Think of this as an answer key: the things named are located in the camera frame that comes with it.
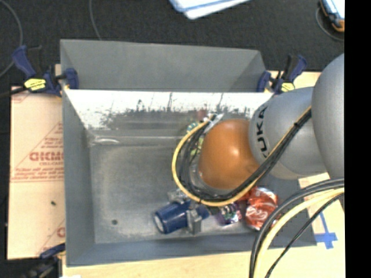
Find brown cardboard board, red print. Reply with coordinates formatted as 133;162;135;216
6;86;67;261

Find red crushed drink can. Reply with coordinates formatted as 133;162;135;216
245;186;279;231

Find clear plastic piece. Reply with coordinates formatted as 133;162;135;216
168;189;187;205

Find grey metal bin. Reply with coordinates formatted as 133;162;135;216
59;39;317;266

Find purple foil packet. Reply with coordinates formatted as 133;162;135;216
216;203;242;226

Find blue cylinder with grey clip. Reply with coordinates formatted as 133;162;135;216
153;200;210;235

